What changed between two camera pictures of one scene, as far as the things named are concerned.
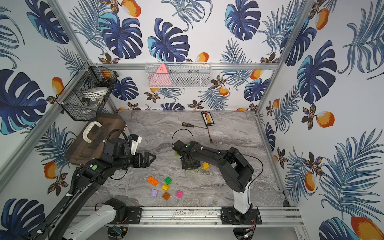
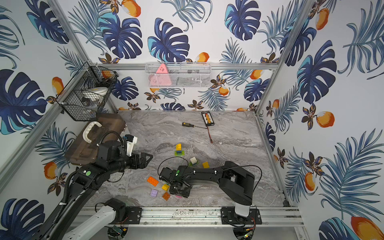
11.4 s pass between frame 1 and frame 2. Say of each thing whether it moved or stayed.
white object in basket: stayed
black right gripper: moved
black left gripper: stayed
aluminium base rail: stayed
